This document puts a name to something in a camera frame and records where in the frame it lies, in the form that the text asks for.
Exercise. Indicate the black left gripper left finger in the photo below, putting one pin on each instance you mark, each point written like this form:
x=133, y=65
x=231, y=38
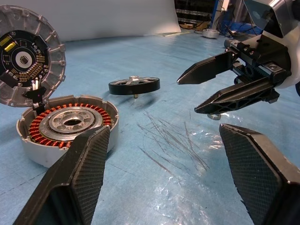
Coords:
x=77, y=178

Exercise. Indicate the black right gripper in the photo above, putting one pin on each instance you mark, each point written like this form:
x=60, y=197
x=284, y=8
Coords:
x=269, y=56

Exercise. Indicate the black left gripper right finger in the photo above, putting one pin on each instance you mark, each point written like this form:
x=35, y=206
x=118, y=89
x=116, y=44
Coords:
x=262, y=178

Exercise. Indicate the silver motor housing copper windings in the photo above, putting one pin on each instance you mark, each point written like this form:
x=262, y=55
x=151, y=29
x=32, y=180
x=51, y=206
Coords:
x=54, y=122

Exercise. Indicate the silver drone motor bell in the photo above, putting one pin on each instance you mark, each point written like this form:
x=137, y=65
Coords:
x=122, y=89

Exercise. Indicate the round grey metal object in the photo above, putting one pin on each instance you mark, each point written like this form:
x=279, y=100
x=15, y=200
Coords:
x=54, y=54

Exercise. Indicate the small metal nut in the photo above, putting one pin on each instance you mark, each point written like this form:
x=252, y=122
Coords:
x=214, y=116

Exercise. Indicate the dark storage shelf rack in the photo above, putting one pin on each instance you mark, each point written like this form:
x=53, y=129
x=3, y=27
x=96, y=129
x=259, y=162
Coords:
x=192, y=14

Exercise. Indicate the blue table cover sheet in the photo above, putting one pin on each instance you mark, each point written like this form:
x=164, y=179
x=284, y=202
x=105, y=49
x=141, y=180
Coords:
x=164, y=187

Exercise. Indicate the white backdrop board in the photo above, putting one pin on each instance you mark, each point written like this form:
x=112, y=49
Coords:
x=105, y=18

